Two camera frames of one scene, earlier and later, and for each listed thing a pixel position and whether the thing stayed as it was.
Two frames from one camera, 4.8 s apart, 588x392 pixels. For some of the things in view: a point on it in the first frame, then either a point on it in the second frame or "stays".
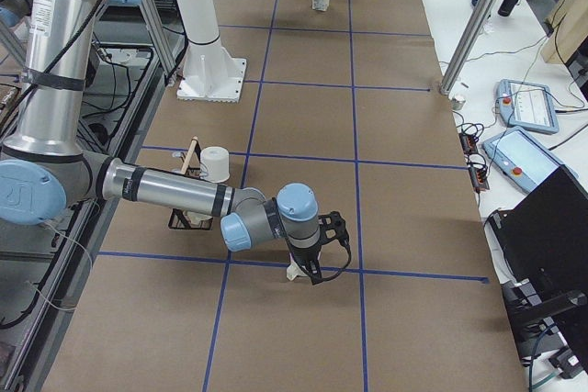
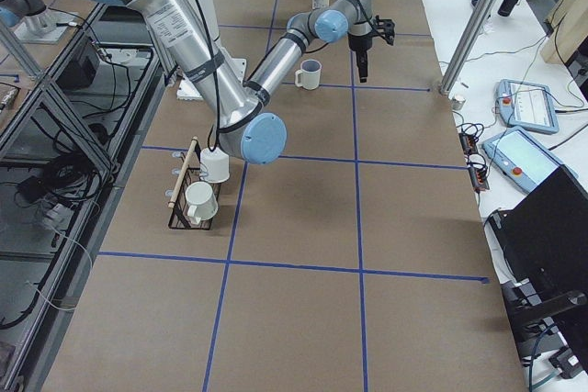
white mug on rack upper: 215,163 stays
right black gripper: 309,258 → 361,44
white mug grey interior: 293,270 → 310,74
